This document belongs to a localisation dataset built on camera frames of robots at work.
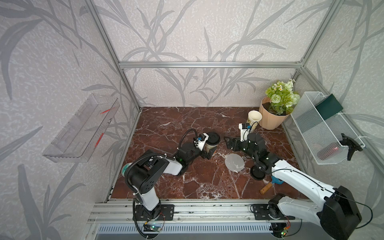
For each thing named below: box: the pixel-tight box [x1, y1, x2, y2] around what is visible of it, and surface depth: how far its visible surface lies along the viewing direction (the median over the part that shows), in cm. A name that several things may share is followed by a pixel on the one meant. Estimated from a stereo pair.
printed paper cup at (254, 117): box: [248, 110, 263, 131], surface depth 98 cm
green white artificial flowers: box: [265, 79, 301, 116], surface depth 90 cm
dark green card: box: [315, 93, 344, 121], surface depth 72 cm
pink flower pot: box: [258, 97, 290, 130], surface depth 98 cm
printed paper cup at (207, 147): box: [203, 143, 218, 155], surface depth 84 cm
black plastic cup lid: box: [205, 132, 221, 145], surface depth 83 cm
